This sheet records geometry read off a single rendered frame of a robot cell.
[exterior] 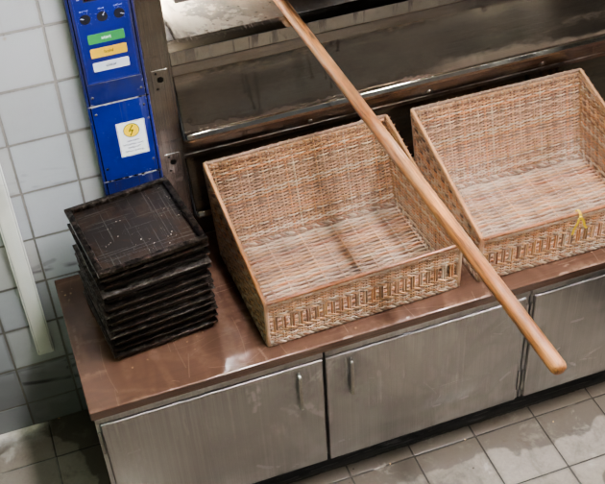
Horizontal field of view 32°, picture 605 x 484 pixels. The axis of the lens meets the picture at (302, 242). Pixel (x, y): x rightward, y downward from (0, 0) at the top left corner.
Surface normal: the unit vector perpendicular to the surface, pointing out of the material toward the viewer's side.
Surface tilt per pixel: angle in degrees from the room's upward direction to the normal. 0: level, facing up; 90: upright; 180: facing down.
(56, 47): 90
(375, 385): 90
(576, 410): 0
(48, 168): 90
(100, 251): 0
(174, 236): 0
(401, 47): 70
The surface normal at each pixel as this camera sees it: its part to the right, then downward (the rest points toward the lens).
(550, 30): 0.30, 0.30
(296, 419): 0.33, 0.60
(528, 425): -0.05, -0.76
